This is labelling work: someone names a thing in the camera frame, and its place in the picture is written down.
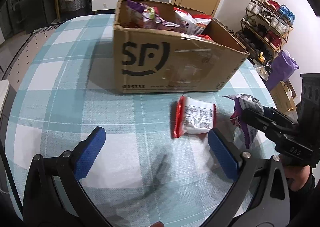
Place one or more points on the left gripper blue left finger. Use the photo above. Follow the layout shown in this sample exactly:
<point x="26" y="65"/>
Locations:
<point x="53" y="194"/>

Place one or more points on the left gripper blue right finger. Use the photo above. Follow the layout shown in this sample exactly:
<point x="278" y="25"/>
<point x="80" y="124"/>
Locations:
<point x="259" y="195"/>

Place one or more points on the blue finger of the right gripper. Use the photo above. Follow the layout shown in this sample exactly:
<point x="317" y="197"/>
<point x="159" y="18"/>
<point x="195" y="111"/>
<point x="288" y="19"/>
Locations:
<point x="278" y="117"/>
<point x="254" y="119"/>

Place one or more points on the wooden shoe rack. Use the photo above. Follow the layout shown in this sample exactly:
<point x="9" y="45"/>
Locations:
<point x="265" y="28"/>

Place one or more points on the red white small snack bag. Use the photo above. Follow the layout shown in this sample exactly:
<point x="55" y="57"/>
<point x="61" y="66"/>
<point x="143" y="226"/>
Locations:
<point x="193" y="117"/>

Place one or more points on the white red pretzel bag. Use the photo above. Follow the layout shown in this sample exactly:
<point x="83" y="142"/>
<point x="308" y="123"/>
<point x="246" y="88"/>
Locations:
<point x="190" y="24"/>

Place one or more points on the cardboard box with cat face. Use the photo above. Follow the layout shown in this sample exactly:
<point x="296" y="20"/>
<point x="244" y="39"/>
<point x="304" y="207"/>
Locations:
<point x="282" y="98"/>

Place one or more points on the silver white snack bag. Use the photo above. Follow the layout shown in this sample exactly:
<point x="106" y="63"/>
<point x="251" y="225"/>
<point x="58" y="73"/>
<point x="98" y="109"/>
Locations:
<point x="245" y="106"/>

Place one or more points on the red orange cookie bag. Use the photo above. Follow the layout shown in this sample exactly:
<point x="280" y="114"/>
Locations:
<point x="204" y="37"/>

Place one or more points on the brown SF cardboard box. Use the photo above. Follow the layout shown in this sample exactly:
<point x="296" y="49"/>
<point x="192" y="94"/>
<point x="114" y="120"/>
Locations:
<point x="150" y="60"/>

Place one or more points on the right hand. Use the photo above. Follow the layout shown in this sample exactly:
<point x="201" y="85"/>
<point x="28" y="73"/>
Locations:
<point x="301" y="178"/>

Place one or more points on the white side cabinet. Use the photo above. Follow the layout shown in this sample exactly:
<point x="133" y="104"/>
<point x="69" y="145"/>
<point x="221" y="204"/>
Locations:
<point x="4" y="89"/>

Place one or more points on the left hand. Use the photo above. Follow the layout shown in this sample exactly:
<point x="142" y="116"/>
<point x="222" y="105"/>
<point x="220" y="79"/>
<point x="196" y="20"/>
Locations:
<point x="157" y="224"/>

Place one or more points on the purple snack bag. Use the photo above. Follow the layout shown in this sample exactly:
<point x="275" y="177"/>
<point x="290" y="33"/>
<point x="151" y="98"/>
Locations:
<point x="142" y="16"/>

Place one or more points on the blue white checkered tablecloth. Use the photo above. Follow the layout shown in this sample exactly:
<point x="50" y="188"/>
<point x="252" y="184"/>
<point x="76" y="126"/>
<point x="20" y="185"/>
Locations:
<point x="142" y="175"/>

